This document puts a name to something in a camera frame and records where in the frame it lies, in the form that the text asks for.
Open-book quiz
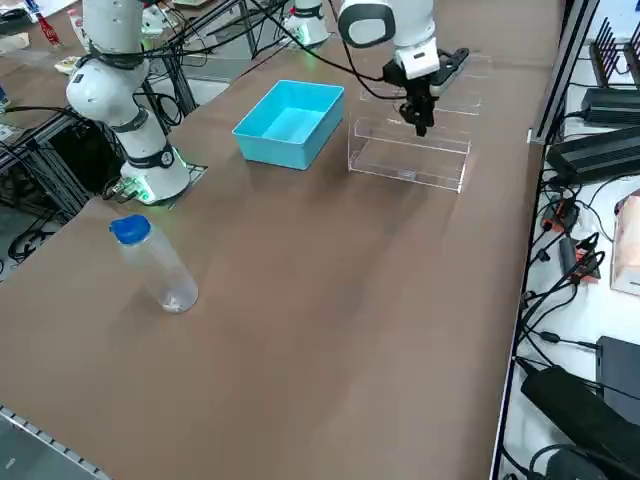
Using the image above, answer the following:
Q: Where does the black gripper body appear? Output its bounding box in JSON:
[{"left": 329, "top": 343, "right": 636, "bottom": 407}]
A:
[{"left": 382, "top": 46, "right": 472, "bottom": 100}]

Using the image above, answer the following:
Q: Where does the clear acrylic tiered rack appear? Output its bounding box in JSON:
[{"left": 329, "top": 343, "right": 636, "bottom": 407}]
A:
[{"left": 346, "top": 47, "right": 494, "bottom": 196}]

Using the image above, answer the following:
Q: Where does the black peg rack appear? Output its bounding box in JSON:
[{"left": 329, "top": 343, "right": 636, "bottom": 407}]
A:
[{"left": 588, "top": 16, "right": 640, "bottom": 87}]

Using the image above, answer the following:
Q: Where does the blue plastic bin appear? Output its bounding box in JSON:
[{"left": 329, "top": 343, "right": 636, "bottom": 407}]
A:
[{"left": 231, "top": 79, "right": 347, "bottom": 173}]

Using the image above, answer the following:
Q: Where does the orange and black plug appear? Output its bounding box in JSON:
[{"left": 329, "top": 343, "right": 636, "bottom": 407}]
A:
[{"left": 541, "top": 196, "right": 582, "bottom": 234}]

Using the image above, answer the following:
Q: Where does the long black power adapter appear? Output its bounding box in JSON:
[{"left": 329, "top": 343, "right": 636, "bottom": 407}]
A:
[{"left": 544, "top": 124, "right": 640, "bottom": 185}]

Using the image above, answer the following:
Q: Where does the orange and black clamp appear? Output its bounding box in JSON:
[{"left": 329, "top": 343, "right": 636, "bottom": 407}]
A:
[{"left": 558, "top": 233, "right": 607, "bottom": 285}]

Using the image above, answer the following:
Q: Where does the pink and white box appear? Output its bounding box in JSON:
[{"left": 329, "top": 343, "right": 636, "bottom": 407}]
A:
[{"left": 609, "top": 189, "right": 640, "bottom": 297}]

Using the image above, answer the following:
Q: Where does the clear bottle with blue cap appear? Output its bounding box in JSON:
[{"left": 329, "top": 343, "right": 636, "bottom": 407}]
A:
[{"left": 108, "top": 214, "right": 200, "bottom": 316}]

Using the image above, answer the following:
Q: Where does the large black power brick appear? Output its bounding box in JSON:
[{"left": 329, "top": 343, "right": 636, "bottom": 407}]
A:
[{"left": 519, "top": 364, "right": 640, "bottom": 472}]

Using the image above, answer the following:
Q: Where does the black flat box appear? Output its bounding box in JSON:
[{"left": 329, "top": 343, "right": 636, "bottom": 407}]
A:
[{"left": 596, "top": 335, "right": 640, "bottom": 412}]

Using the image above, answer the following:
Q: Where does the red bottle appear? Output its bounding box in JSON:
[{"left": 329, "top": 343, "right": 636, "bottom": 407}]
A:
[{"left": 34, "top": 9, "right": 64, "bottom": 50}]

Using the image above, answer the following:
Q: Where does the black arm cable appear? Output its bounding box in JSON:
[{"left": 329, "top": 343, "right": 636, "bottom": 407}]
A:
[{"left": 249, "top": 0, "right": 407, "bottom": 87}]

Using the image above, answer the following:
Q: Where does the silver aluminium profile post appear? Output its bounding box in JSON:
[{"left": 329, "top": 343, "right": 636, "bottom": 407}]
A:
[{"left": 528, "top": 0, "right": 601, "bottom": 147}]

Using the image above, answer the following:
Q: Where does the black cable with ferrite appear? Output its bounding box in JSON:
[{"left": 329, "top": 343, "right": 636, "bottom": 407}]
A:
[{"left": 514, "top": 294, "right": 602, "bottom": 362}]

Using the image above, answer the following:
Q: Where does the black cable coil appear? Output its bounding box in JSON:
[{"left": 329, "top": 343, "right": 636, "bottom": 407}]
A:
[{"left": 528, "top": 443, "right": 640, "bottom": 480}]

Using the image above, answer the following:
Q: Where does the black aluminium frame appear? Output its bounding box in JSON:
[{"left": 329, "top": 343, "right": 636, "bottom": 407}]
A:
[{"left": 0, "top": 103, "right": 127, "bottom": 227}]

